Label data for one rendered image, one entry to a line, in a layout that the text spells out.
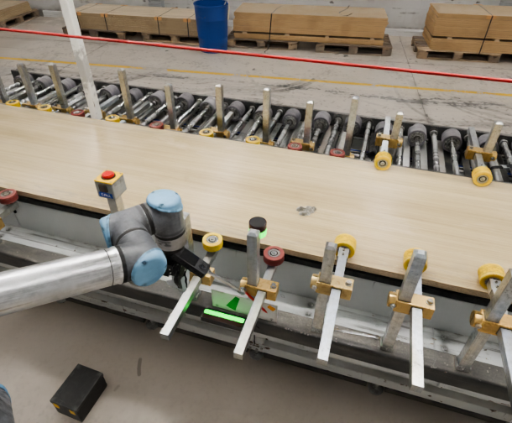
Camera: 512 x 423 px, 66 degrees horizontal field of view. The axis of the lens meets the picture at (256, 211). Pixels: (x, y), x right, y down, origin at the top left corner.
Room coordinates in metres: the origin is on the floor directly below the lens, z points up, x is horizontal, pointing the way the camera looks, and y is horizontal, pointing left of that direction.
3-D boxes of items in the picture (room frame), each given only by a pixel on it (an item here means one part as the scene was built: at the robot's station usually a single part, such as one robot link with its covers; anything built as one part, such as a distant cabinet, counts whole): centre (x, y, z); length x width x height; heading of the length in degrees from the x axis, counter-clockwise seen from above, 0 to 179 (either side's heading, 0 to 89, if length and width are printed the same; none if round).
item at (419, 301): (0.80, -0.49, 0.95); 0.14 x 0.06 x 0.05; 73
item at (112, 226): (0.77, 0.34, 1.27); 0.12 x 0.12 x 0.09; 34
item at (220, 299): (0.94, 0.04, 0.75); 0.26 x 0.01 x 0.10; 73
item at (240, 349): (0.88, -0.01, 0.84); 0.43 x 0.03 x 0.04; 163
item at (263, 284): (0.95, -0.01, 0.85); 0.14 x 0.06 x 0.05; 73
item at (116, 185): (1.10, 0.50, 1.18); 0.07 x 0.07 x 0.08; 73
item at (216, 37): (6.77, 0.70, 0.36); 0.59 x 0.57 x 0.73; 169
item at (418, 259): (0.80, -0.47, 0.93); 0.04 x 0.04 x 0.48; 73
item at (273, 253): (1.06, -0.07, 0.85); 0.08 x 0.08 x 0.11
